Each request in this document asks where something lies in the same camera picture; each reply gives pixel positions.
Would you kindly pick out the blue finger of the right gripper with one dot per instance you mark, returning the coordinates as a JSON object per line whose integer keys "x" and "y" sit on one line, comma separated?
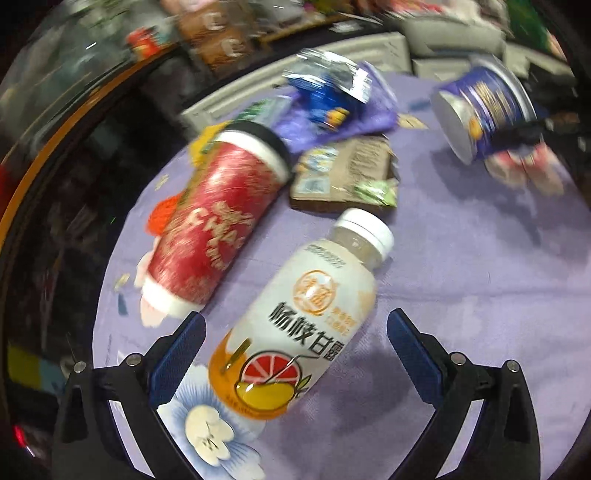
{"x": 522, "y": 134}

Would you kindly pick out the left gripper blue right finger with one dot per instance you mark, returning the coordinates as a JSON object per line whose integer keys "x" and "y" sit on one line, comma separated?
{"x": 421, "y": 355}

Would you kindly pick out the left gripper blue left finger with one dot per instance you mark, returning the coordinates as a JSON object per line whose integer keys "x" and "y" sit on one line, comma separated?
{"x": 170, "y": 357}

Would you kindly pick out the blue paper cup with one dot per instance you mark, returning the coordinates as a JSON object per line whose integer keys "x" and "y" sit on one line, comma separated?
{"x": 472, "y": 108}

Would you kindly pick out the orange juice bottle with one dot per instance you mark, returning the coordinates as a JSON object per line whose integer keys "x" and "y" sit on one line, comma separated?
{"x": 302, "y": 320}

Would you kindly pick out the purple floral tablecloth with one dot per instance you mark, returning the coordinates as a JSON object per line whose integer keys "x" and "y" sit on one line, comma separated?
{"x": 492, "y": 272}

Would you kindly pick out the white printer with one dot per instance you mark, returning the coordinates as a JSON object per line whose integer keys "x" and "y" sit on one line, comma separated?
{"x": 431, "y": 35}

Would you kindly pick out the brown snack wrapper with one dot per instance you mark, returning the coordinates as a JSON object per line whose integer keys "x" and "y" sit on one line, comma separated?
{"x": 361, "y": 172}

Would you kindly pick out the blue silver foil wrapper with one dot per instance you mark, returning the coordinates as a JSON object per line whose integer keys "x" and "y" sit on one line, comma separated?
{"x": 332, "y": 87}

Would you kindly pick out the red cylindrical can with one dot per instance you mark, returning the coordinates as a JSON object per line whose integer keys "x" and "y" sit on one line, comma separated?
{"x": 225, "y": 197}

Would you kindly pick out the purple plastic bag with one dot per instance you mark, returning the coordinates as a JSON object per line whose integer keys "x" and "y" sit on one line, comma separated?
{"x": 380, "y": 115}

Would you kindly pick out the curved wooden counter shelf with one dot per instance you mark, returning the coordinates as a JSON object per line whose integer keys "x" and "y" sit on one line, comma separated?
{"x": 79, "y": 122}

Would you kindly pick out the red tin can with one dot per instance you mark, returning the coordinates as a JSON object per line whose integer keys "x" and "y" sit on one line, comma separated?
{"x": 143, "y": 43}

